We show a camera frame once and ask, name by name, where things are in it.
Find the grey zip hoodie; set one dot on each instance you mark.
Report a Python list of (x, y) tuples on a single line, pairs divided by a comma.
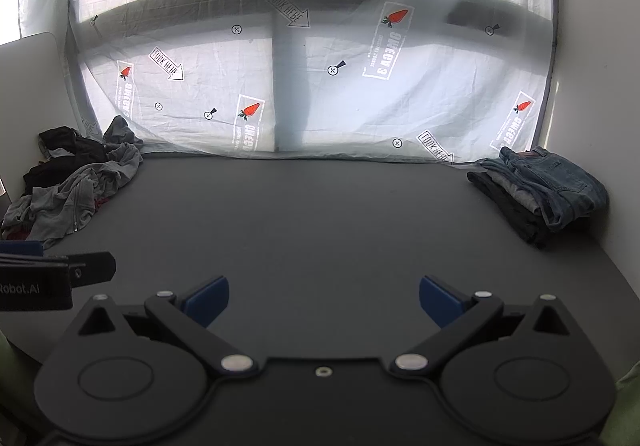
[(300, 226), (80, 196)]

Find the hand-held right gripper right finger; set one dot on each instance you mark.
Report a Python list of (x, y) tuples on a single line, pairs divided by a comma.
[(440, 301)]

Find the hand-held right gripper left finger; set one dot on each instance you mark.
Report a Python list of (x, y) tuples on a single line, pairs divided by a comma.
[(207, 301)]

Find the folded black garment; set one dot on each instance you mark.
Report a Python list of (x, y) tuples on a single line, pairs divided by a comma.
[(505, 211)]

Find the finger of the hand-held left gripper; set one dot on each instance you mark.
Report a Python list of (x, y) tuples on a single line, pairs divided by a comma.
[(95, 268), (20, 248)]

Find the white printed curtain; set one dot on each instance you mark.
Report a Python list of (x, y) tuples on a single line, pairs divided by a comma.
[(325, 25)]

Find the folded grey garment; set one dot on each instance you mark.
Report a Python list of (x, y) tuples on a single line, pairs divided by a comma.
[(515, 186)]

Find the white board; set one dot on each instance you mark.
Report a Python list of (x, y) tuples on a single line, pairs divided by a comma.
[(35, 100)]

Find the folded blue jeans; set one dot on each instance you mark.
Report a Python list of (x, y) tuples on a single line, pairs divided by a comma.
[(565, 181)]

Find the dark grey crumpled cloth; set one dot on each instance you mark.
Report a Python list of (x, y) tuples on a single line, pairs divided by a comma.
[(119, 128)]

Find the green cloth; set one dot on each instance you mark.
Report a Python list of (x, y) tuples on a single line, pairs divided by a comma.
[(627, 406)]

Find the black crumpled garment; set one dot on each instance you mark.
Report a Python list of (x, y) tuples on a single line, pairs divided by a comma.
[(60, 160)]

